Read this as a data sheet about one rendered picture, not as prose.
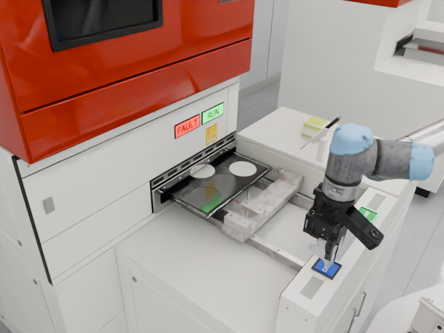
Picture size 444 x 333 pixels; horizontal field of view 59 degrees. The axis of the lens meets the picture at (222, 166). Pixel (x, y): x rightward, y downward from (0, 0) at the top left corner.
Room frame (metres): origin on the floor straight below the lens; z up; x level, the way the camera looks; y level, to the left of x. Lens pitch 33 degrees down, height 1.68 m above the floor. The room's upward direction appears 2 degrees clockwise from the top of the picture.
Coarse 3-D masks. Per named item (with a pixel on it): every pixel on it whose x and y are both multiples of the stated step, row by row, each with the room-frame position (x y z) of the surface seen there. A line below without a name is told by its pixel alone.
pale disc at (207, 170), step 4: (208, 164) 1.23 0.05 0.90; (200, 168) 1.19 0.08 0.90; (204, 168) 1.19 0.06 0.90; (208, 168) 1.20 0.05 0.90; (212, 168) 1.20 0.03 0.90; (196, 172) 1.17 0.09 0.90; (200, 172) 1.17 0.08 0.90; (204, 172) 1.17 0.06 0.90; (208, 172) 1.17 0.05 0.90; (212, 172) 1.17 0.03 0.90; (196, 176) 1.14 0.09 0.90; (200, 176) 1.14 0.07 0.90; (204, 176) 1.14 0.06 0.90; (208, 176) 1.14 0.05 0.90
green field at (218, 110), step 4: (220, 104) 1.27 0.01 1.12; (212, 108) 1.23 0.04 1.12; (216, 108) 1.25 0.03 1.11; (220, 108) 1.27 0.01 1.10; (204, 112) 1.20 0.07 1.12; (208, 112) 1.22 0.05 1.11; (212, 112) 1.23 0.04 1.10; (216, 112) 1.25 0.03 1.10; (220, 112) 1.27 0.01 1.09; (204, 116) 1.20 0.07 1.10; (208, 116) 1.22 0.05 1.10; (212, 116) 1.23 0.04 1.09; (216, 116) 1.25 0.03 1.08; (204, 120) 1.20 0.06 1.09; (208, 120) 1.22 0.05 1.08
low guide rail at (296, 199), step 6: (258, 180) 1.20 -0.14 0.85; (264, 180) 1.21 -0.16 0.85; (258, 186) 1.20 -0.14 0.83; (264, 186) 1.18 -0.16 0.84; (294, 198) 1.11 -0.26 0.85; (300, 198) 1.10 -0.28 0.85; (300, 204) 1.09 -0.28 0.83; (306, 204) 1.08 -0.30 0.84; (312, 204) 1.07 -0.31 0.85; (312, 210) 1.07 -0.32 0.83
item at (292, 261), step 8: (184, 208) 1.06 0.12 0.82; (200, 216) 1.01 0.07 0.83; (216, 224) 0.97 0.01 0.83; (248, 240) 0.90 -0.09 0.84; (256, 240) 0.88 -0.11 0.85; (264, 240) 0.89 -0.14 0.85; (256, 248) 0.88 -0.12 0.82; (264, 248) 0.86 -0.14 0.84; (272, 248) 0.85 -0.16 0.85; (272, 256) 0.85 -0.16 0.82; (280, 256) 0.83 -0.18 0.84; (288, 256) 0.82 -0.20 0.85; (288, 264) 0.81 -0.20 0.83; (296, 264) 0.80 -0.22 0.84; (304, 264) 0.79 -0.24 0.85
